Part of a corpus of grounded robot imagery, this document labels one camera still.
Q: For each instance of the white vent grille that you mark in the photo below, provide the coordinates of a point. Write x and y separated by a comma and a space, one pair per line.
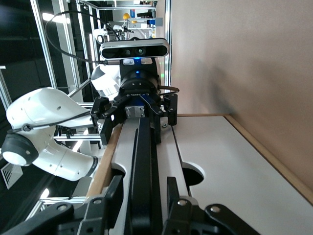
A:
11, 175

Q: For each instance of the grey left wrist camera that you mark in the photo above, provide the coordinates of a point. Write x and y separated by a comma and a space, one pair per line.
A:
134, 50

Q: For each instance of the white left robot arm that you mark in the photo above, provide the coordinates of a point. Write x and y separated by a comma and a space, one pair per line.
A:
44, 107

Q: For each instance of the yellow hard hat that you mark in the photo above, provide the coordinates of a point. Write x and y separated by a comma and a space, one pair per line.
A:
126, 16

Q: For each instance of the light wooden drawer cabinet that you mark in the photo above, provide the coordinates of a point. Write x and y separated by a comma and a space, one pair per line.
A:
102, 166

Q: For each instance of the aluminium profile frame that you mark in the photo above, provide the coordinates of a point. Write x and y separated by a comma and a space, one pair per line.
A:
46, 49

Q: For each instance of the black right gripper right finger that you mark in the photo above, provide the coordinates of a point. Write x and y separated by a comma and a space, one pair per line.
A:
190, 218

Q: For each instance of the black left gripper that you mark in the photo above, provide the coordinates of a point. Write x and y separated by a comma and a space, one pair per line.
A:
137, 85

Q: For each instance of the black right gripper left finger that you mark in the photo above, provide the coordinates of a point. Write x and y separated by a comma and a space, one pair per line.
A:
73, 215

